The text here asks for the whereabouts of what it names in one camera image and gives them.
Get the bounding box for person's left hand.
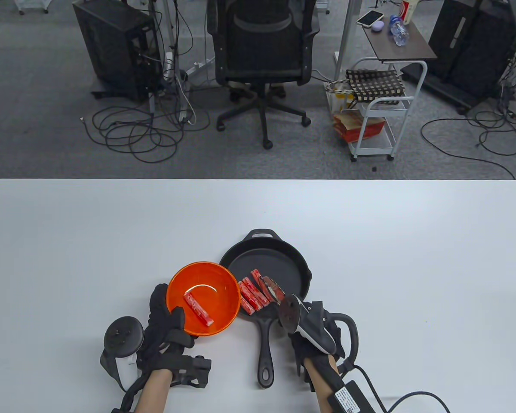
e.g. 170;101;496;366
136;283;212;390

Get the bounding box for person's right hand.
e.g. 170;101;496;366
275;300;345;391

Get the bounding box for grey hand controller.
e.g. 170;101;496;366
100;316;145;392
279;294;359;366

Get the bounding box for orange plastic bowl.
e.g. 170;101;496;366
166;261;241;337

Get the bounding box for person's left forearm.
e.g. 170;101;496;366
133;370;175;413

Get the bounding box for black right wrist sensor box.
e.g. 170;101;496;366
327;379;373;413

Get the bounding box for black cast iron skillet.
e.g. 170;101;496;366
219;228;313;389

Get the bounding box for red paper box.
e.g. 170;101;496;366
332;109;387;144

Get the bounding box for yellow plastic bag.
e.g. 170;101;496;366
325;79;356;111

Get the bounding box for white desk foot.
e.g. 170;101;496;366
184;56;218;81

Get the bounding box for black white checkered bag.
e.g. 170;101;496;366
345;68;407;104

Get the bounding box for black computer tower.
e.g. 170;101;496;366
72;0;162;103

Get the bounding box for black mesh office chair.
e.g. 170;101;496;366
206;0;321;150

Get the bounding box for white cart with brown top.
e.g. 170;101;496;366
325;13;438;163

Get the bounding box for clear plastic water bottle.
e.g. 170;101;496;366
389;15;410;47

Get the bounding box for white smartphone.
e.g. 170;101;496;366
356;10;385;28

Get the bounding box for red white paper cup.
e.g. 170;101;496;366
400;0;420;25

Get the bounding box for black left glove cable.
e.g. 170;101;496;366
112;374;149;413

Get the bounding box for black glove cable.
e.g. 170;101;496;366
112;374;149;413
340;364;452;413

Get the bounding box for black right glove cable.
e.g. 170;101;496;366
340;364;452;413

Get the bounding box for black floor cable bundle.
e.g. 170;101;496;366
81;82;211;164

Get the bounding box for long black floor cable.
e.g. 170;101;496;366
420;117;516;180

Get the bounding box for tangled black cable bundle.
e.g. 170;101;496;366
467;45;516;156

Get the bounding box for white metal frame pole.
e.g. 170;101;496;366
334;0;362;80
161;0;178;84

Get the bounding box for white wire cart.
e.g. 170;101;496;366
14;0;50;15

